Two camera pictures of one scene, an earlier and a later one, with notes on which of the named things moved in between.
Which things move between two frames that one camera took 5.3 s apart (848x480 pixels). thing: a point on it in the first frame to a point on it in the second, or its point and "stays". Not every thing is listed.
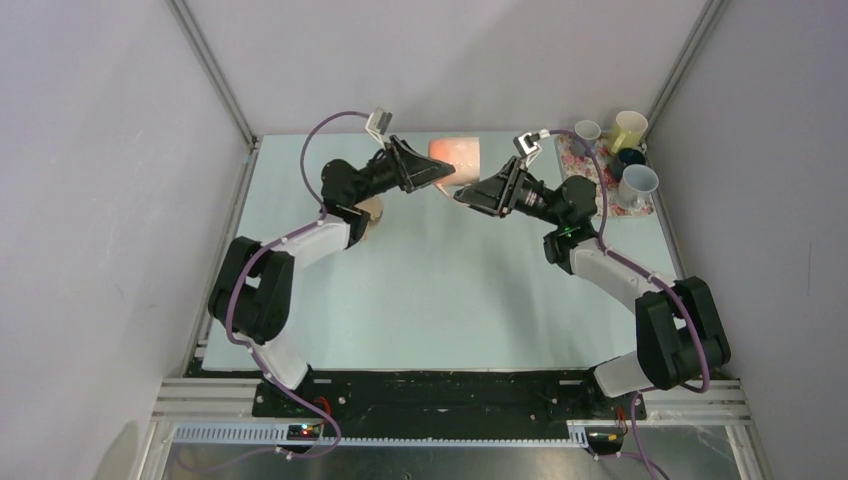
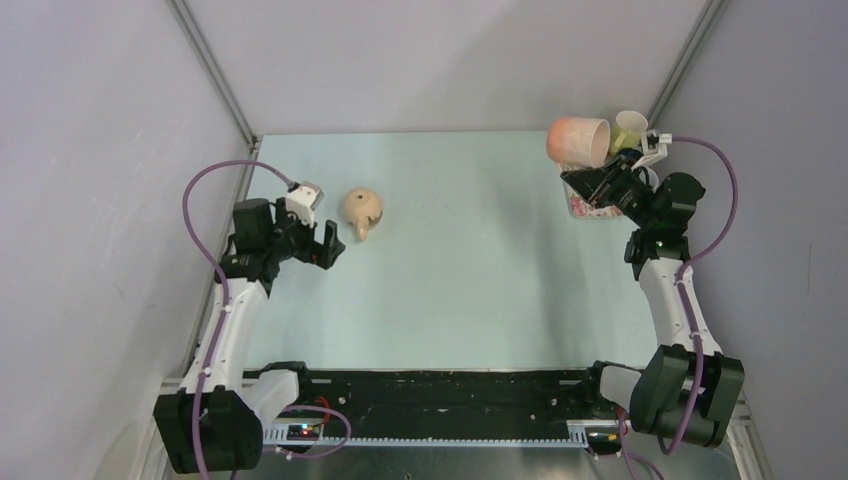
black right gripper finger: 489,195 to 588,181
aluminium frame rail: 220,412 stays
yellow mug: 627,131 stays
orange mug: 463,154 to 579,142
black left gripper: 411,171 to 324,255
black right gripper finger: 509,169 to 627,159
